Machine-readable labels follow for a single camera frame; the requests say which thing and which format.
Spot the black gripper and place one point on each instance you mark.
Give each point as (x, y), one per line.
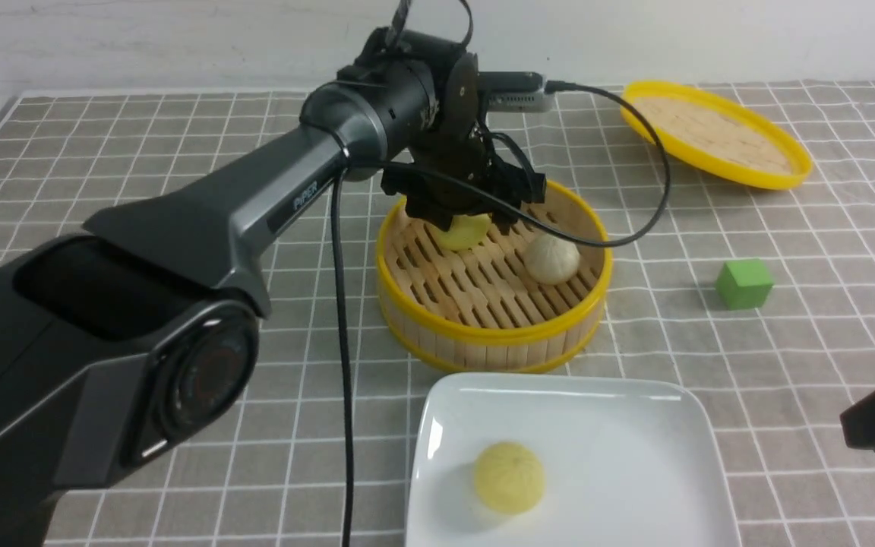
(446, 173)

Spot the yellow steamed bun front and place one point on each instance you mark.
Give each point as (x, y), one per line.
(509, 478)

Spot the grey checkered tablecloth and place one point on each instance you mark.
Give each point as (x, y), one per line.
(773, 379)

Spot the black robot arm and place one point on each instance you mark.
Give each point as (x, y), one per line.
(127, 338)

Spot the green cube block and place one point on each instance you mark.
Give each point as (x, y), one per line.
(744, 283)

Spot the bamboo steamer lid yellow rim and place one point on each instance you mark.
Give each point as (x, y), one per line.
(721, 137)

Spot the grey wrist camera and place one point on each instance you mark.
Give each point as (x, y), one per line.
(514, 92)

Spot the white square plate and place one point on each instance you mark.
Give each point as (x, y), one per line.
(626, 463)

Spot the yellow steamed bun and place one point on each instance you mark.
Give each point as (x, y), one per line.
(463, 233)
(509, 478)

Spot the white steamed bun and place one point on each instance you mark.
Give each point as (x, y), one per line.
(550, 260)

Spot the bamboo steamer basket yellow rim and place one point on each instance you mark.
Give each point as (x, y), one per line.
(478, 310)

